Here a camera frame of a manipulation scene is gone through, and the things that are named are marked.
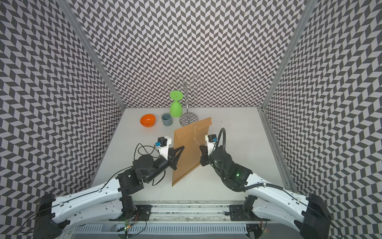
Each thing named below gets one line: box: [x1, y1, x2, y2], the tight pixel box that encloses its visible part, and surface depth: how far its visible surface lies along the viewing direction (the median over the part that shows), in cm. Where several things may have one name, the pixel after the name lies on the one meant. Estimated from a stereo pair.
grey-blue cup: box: [161, 112, 173, 126], surface depth 109 cm
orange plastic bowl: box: [139, 114, 156, 128], surface depth 109 cm
